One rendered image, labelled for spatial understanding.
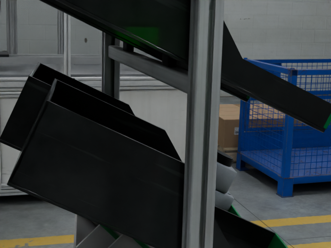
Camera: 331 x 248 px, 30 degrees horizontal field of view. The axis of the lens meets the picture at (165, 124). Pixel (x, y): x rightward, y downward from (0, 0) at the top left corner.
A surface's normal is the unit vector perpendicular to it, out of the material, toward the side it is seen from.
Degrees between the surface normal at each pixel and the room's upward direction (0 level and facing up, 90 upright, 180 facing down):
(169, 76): 90
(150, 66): 90
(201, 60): 90
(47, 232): 0
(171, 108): 90
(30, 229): 0
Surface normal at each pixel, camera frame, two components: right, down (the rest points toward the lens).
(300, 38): 0.28, 0.20
